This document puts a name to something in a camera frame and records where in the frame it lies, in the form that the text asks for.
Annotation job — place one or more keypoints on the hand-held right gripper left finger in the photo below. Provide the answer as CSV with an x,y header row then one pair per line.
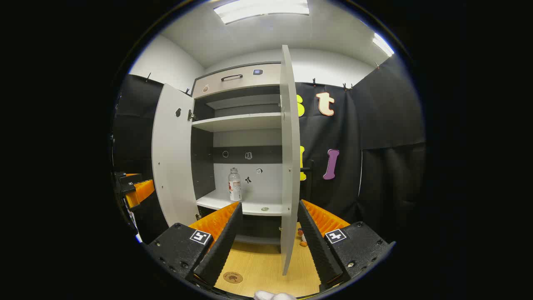
x,y
222,246

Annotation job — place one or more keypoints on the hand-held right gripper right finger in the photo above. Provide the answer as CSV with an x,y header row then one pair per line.
x,y
316,246

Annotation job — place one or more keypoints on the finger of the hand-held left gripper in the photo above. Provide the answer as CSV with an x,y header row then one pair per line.
x,y
140,192

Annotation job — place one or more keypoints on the round brown coaster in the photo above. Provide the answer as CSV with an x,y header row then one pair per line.
x,y
232,277

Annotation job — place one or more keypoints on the grey cabinet door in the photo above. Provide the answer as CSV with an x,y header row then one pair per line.
x,y
173,158
290,166

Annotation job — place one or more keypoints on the clear plastic bottle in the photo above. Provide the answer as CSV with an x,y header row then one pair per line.
x,y
235,187

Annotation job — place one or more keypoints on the grey cabinet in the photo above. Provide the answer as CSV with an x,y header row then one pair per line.
x,y
245,137

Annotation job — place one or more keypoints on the grey cabinet shelf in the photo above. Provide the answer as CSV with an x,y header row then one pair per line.
x,y
237,122
245,101
225,202

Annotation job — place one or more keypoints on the grey cabinet drawer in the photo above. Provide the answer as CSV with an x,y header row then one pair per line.
x,y
241,79

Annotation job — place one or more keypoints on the penguin plush toy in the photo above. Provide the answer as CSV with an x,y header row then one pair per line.
x,y
300,234

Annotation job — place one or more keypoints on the black backdrop cloth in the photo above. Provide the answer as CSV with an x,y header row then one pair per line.
x,y
374,125

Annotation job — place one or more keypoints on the small ceiling light panel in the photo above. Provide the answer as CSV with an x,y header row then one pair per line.
x,y
383,44

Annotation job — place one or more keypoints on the large ceiling light panel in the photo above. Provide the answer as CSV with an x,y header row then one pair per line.
x,y
262,10

